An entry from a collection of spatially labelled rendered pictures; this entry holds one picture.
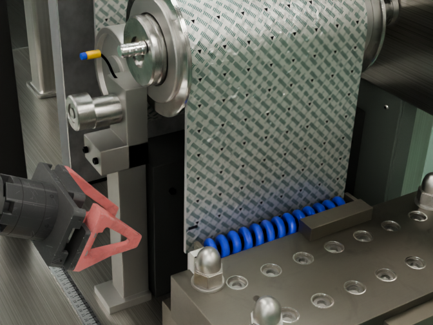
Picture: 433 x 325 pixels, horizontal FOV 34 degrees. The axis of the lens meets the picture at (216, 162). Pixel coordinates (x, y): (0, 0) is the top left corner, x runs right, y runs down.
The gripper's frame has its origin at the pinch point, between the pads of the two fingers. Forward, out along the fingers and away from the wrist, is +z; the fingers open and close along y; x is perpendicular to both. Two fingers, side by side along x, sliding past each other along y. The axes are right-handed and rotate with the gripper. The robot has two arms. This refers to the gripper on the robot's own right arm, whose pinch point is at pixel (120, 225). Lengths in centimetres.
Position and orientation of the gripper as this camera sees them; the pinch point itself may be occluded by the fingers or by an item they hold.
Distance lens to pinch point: 76.4
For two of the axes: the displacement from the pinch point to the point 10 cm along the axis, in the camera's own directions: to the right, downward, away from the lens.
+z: 7.4, 2.0, 6.4
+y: 5.1, 4.5, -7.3
